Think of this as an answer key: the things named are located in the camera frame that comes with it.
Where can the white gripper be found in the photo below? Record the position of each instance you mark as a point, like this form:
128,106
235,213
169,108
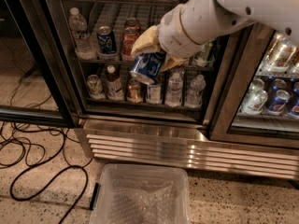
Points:
172,36

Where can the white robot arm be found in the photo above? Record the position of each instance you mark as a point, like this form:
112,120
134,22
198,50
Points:
186,27

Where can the red coca-cola can front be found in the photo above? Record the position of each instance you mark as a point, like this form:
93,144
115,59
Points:
129,37

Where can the red cola can behind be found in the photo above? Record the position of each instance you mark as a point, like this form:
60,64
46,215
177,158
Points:
133,23

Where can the gold can bottom shelf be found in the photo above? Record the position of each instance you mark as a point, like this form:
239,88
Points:
134,91

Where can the green soda can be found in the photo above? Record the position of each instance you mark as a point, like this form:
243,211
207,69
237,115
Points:
205,56

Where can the blue pepsi can middle shelf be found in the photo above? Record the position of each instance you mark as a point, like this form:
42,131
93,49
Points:
107,43

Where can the white green can bottom shelf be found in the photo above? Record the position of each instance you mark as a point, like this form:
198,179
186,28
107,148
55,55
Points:
95,87

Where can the clear water bottle middle shelf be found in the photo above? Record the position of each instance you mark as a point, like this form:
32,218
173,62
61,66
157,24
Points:
81,35

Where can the stainless steel glass-door fridge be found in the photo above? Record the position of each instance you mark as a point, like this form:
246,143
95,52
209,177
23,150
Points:
215,136

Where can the blue pepsi can right compartment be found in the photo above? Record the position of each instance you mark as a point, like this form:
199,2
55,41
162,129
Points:
276,102

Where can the open fridge glass door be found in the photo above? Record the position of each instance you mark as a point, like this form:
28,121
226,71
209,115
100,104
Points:
33,84

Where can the blue pepsi can far right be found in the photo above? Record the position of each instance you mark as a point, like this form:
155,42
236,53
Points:
293,107

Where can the purple juice bottle white cap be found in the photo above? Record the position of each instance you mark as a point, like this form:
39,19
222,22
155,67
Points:
154,93

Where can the clear water bottle bottom middle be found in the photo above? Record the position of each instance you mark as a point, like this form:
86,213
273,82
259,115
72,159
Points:
174,90

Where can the clear water bottle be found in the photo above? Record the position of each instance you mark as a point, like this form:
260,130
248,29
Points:
174,90
195,92

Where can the clear water bottle bottom right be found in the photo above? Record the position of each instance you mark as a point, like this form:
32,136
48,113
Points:
195,92

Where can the brown tea bottle white cap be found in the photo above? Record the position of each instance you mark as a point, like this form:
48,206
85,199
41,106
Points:
114,86

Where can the clear plastic storage bin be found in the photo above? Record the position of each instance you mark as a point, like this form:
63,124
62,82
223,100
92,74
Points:
102,197

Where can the bubble wrap sheet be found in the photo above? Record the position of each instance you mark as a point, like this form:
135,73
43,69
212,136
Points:
140,202

